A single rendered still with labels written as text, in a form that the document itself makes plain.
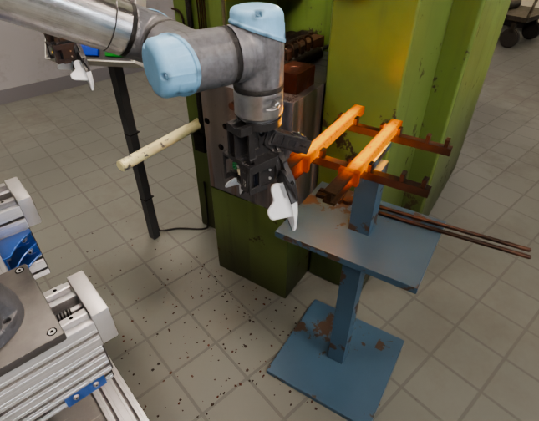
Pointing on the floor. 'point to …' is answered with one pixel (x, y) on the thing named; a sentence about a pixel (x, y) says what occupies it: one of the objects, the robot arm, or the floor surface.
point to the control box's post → (134, 147)
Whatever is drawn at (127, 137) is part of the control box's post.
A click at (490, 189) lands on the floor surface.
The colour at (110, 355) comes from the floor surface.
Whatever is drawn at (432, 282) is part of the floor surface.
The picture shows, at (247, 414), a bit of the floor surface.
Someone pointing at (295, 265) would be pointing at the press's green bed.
